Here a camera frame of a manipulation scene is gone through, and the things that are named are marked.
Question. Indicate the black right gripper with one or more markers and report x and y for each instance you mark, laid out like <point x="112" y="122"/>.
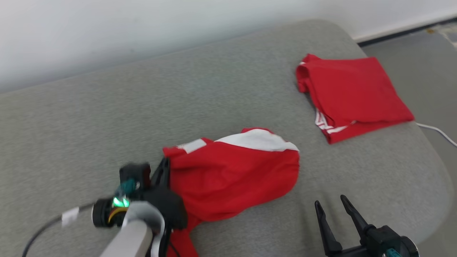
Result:
<point x="351" y="251"/>

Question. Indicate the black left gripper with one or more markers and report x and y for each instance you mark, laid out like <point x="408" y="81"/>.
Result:
<point x="167" y="207"/>

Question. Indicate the red and white shorts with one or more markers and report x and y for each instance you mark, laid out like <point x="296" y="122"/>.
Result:
<point x="232" y="178"/>

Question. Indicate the red jersey number 23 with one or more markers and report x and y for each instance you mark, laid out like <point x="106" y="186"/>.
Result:
<point x="357" y="92"/>

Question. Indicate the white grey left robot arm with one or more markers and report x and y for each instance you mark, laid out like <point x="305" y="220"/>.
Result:
<point x="132" y="235"/>

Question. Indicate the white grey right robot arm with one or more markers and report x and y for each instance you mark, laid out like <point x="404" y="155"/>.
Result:
<point x="410" y="248"/>

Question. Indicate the grey fabric sofa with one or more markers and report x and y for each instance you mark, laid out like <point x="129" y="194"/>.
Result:
<point x="107" y="125"/>

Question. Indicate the white and black baseboard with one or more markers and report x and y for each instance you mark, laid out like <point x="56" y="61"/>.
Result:
<point x="403" y="30"/>

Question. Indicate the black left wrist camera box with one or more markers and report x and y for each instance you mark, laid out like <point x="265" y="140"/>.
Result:
<point x="135" y="173"/>

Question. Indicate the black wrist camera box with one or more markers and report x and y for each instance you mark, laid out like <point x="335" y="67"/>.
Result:
<point x="383" y="236"/>
<point x="135" y="173"/>

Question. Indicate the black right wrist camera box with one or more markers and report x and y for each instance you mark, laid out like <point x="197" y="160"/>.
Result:
<point x="383" y="236"/>

